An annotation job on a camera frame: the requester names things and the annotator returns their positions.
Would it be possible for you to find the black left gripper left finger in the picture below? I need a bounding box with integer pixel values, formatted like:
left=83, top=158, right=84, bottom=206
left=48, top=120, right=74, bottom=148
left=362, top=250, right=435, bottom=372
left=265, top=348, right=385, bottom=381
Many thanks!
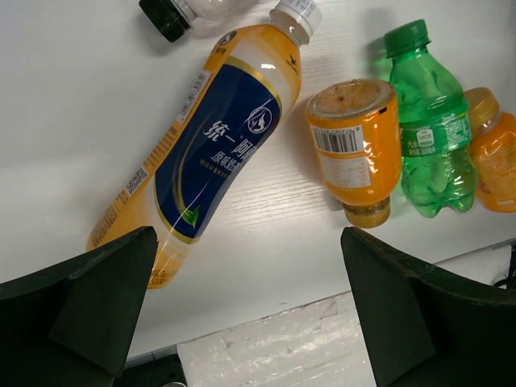
left=1, top=227, right=158, bottom=386

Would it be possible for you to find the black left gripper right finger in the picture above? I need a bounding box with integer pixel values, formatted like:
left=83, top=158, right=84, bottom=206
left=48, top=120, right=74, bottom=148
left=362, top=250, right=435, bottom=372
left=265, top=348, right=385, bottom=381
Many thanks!
left=341, top=227, right=515, bottom=386

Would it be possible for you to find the white foam strip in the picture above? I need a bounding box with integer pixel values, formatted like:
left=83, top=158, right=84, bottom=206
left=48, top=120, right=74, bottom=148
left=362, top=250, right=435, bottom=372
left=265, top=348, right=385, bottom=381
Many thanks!
left=177, top=292, right=376, bottom=387

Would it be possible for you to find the yellow blue milk tea bottle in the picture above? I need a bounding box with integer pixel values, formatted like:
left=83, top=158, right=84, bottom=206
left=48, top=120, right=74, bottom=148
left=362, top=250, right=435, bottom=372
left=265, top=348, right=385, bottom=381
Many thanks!
left=86, top=1, right=322, bottom=289

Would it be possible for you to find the green sprite bottle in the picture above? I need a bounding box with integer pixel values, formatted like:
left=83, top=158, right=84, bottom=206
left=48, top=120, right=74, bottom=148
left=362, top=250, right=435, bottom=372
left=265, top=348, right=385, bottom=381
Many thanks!
left=384, top=19, right=478, bottom=218

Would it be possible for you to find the orange juice bottle right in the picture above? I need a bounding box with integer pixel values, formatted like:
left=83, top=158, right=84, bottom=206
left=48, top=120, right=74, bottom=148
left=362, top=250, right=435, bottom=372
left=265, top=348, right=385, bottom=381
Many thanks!
left=464, top=87, right=515, bottom=213

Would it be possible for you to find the orange juice bottle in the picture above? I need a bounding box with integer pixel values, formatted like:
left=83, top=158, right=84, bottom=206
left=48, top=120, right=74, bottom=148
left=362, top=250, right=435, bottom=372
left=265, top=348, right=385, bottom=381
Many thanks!
left=306, top=78, right=402, bottom=228
left=464, top=87, right=515, bottom=213

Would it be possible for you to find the orange juice bottle left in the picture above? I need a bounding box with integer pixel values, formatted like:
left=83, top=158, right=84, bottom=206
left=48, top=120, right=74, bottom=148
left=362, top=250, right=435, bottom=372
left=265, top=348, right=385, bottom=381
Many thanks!
left=306, top=78, right=402, bottom=228

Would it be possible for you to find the clear pepsi bottle black cap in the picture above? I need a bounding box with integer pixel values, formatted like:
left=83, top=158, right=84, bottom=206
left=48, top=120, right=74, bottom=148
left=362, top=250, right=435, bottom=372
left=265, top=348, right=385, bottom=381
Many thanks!
left=138, top=0, right=283, bottom=44

